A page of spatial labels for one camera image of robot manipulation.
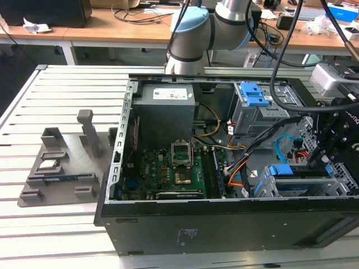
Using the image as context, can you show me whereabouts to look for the metal socket cover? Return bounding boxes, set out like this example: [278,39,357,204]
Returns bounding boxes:
[171,138,193,168]

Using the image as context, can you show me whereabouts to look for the black open PC case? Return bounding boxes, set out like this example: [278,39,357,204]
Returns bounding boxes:
[94,73,359,257]

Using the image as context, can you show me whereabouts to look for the CPU socket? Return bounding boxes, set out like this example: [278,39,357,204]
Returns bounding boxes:
[173,165,191,186]

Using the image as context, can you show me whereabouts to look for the brown cardboard box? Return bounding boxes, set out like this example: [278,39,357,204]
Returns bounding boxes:
[91,0,141,9]

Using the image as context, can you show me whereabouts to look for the pale green bin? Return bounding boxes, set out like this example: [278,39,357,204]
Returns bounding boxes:
[304,54,336,71]

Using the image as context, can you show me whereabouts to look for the green motherboard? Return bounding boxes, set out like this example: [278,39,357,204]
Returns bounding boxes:
[122,147,229,201]

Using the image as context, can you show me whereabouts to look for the orange power wire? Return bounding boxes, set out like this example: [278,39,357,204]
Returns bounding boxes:
[291,137,310,164]

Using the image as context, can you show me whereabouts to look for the grey metal drive cage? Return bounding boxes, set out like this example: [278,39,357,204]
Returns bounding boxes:
[228,81,309,138]

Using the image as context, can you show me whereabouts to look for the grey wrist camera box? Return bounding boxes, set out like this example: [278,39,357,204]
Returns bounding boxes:
[310,63,350,96]

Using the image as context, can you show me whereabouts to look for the grey power supply unit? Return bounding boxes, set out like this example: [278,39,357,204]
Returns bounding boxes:
[132,85,196,146]

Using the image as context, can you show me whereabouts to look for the white power strip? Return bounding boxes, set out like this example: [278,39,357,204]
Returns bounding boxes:
[243,53,257,68]

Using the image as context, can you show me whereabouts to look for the blue RAM stick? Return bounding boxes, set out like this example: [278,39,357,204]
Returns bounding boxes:
[42,175,93,183]

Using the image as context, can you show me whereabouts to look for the orange wire bundle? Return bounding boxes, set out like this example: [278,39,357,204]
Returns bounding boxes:
[227,165,245,188]

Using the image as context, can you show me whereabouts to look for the blue data wire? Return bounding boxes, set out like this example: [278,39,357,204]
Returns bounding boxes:
[274,134,303,165]

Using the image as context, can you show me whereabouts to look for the blue plastic drive latch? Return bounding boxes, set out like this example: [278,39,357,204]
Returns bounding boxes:
[240,81,271,107]

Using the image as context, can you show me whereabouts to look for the large black box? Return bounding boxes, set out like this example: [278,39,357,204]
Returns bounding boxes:
[0,0,93,28]

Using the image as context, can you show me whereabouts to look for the black cable bundle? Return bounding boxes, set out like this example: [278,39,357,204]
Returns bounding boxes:
[224,116,305,174]

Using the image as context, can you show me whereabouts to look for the yellow power wires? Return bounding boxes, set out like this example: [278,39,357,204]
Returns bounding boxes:
[193,103,222,138]

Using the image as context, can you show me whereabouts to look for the black graphics card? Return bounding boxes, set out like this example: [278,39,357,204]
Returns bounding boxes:
[155,189,205,200]

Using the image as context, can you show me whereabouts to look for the small black box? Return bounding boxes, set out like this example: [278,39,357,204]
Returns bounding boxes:
[276,13,295,30]

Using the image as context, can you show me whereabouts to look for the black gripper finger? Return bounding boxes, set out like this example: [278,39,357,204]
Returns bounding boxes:
[307,105,342,170]

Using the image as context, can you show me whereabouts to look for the black RAM slot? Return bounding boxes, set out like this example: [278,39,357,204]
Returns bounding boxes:
[201,148,216,198]

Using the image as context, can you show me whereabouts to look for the blue cardboard box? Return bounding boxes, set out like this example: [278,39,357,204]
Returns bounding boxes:
[326,2,359,19]

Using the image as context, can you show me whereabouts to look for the crumpled white paper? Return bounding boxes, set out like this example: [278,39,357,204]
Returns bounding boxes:
[22,17,52,35]

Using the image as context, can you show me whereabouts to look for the clear plastic bags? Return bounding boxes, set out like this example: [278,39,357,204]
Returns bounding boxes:
[304,15,359,43]

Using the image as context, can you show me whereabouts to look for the grey parts rack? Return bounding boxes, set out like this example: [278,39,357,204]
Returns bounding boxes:
[17,109,118,208]

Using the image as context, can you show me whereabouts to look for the wooden desk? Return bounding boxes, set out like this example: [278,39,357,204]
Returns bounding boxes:
[0,7,359,67]

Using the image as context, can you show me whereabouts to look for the grey metal disk bay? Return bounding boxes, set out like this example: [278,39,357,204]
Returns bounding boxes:
[254,162,340,198]

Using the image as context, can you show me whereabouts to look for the thick black camera cable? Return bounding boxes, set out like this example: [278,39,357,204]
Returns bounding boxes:
[269,0,317,115]
[320,0,359,61]

